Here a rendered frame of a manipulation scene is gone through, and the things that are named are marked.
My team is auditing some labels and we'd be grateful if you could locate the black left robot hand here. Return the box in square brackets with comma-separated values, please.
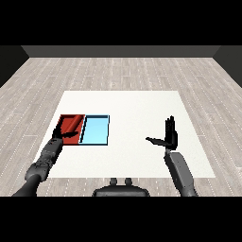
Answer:
[51, 122, 79, 142]

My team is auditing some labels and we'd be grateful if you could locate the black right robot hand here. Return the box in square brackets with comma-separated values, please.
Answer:
[145, 115, 179, 151]

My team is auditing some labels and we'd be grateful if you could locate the red shallow open box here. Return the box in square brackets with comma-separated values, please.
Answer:
[55, 113, 86, 146]

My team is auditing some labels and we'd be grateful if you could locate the light blue shallow open box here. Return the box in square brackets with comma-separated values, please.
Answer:
[78, 114, 111, 147]

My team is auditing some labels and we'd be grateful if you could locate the dark grey robot body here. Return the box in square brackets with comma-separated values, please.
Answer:
[92, 178, 151, 198]

